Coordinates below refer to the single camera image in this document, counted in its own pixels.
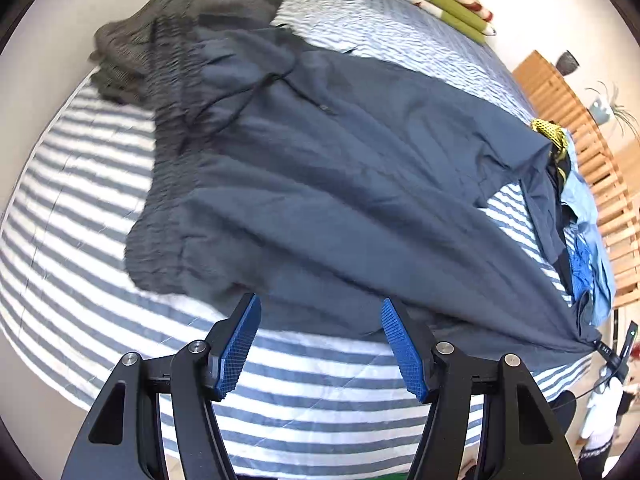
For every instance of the person's leg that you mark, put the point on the person's leg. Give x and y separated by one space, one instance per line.
562 412

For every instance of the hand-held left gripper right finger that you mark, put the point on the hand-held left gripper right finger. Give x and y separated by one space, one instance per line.
402 347

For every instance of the olive grey folded garment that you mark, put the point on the olive grey folded garment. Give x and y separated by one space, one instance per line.
125 50

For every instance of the bright blue garment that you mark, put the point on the bright blue garment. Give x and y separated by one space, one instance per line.
582 265

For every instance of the yellow mesh garment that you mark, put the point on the yellow mesh garment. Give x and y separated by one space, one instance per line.
550 132

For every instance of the black garment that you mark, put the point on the black garment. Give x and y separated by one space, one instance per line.
547 225

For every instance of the dark grey-blue pants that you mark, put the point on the dark grey-blue pants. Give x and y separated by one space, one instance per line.
325 185

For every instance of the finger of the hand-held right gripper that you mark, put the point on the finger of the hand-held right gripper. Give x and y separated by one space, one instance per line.
606 351

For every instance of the green red patterned folded blanket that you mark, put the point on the green red patterned folded blanket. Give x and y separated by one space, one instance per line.
450 5

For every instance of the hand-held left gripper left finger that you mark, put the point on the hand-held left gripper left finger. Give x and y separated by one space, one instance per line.
239 345

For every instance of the dark vase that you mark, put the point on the dark vase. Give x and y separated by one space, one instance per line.
567 61

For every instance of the potted plant in white pot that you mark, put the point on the potted plant in white pot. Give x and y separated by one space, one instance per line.
601 110

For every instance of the blue white striped bed blanket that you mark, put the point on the blue white striped bed blanket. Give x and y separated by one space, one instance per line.
75 210

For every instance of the light blue garment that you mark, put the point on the light blue garment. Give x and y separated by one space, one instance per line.
595 220

